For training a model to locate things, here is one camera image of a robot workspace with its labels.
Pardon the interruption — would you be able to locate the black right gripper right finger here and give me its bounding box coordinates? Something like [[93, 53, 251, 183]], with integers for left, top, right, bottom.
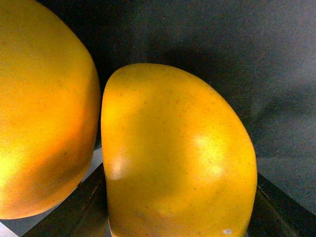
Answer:
[[247, 173, 316, 237]]

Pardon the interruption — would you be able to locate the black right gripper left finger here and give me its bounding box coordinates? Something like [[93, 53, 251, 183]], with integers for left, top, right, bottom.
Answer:
[[23, 164, 108, 237]]

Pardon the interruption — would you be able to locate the yellow mango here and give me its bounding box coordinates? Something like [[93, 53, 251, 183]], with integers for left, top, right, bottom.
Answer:
[[101, 63, 257, 237], [0, 0, 100, 219]]

